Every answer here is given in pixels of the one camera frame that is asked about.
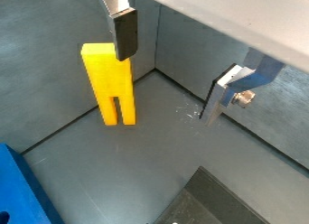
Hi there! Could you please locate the yellow double-square peg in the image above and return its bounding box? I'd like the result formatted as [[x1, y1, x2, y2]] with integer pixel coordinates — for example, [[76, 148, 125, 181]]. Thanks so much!
[[80, 43, 136, 126]]

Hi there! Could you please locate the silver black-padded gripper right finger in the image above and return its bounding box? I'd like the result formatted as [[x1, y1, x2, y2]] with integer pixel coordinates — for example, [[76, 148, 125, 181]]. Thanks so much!
[[199, 48, 285, 126]]

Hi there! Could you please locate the blue peg board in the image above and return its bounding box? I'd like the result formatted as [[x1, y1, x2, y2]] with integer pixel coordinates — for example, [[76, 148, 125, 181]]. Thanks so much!
[[0, 144, 65, 224]]

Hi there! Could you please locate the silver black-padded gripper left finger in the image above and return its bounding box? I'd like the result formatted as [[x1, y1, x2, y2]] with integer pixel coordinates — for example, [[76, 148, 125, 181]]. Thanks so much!
[[99, 0, 137, 61]]

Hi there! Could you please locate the black curved holder stand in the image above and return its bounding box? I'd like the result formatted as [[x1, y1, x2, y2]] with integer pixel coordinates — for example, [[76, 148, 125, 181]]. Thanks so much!
[[154, 166, 270, 224]]

